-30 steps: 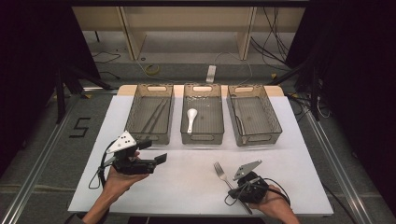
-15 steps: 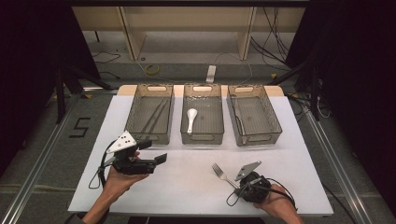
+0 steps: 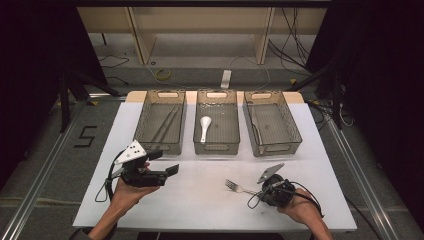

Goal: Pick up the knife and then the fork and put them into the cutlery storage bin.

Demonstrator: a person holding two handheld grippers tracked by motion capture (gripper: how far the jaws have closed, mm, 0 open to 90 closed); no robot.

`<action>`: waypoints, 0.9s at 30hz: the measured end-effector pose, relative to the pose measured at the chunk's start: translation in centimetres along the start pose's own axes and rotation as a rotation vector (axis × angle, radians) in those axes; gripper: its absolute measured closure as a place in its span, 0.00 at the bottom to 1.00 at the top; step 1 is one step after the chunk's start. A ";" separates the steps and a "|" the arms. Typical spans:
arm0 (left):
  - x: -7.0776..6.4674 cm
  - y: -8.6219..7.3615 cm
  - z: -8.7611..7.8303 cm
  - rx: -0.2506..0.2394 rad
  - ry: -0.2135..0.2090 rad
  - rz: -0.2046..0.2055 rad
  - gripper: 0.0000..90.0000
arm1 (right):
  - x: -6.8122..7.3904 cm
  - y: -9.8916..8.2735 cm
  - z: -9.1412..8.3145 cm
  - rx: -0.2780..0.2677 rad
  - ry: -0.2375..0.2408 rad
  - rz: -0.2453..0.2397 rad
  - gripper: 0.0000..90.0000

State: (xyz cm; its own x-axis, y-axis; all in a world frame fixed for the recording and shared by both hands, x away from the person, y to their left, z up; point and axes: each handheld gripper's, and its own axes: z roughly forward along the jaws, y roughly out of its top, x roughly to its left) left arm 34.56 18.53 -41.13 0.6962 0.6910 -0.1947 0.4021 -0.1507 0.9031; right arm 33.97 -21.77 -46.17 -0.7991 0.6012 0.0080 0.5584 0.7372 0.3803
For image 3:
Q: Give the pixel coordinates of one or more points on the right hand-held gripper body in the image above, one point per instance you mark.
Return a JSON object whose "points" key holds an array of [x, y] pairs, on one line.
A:
{"points": [[276, 193]]}

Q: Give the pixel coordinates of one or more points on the black chopstick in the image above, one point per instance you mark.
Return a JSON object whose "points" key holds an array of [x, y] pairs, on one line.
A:
{"points": [[170, 124], [164, 125]]}

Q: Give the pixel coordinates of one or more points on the black metal stand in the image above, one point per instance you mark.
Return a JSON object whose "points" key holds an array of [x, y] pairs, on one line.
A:
{"points": [[336, 100], [64, 100]]}

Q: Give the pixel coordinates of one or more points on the person's left hand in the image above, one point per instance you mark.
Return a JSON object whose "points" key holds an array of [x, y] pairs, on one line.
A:
{"points": [[128, 196]]}

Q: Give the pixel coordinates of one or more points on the smoky translucent plastic bin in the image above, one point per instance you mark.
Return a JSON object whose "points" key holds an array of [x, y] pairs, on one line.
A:
{"points": [[280, 130], [223, 130], [150, 126]]}

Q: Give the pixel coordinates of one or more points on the black curtain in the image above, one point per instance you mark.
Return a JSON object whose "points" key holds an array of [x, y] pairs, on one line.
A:
{"points": [[30, 66], [383, 66]]}

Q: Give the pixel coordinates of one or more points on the white table cover sheet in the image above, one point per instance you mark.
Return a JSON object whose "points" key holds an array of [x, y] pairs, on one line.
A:
{"points": [[200, 206]]}

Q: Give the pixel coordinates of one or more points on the aluminium floor rail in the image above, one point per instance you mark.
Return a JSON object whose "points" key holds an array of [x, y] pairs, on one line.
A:
{"points": [[36, 186], [360, 180]]}

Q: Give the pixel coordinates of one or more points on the person's right hand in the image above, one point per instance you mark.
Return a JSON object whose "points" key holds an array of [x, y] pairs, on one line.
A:
{"points": [[305, 208]]}

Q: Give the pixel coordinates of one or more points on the yellow tape roll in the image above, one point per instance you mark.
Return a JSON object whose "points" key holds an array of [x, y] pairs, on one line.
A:
{"points": [[158, 74]]}

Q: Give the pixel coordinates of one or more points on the white power strip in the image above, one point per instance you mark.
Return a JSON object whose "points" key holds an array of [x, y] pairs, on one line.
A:
{"points": [[226, 79]]}

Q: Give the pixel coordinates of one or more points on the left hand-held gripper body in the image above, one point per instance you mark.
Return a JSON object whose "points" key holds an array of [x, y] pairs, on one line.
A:
{"points": [[143, 178]]}

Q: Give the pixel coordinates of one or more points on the wooden shelf unit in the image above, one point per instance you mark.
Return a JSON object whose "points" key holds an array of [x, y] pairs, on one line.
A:
{"points": [[200, 23]]}

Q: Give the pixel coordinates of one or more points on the white ceramic spoon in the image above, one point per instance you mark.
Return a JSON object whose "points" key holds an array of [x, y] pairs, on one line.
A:
{"points": [[205, 121]]}

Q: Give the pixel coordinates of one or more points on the metal fork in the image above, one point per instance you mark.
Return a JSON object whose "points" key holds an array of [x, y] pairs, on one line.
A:
{"points": [[233, 185]]}

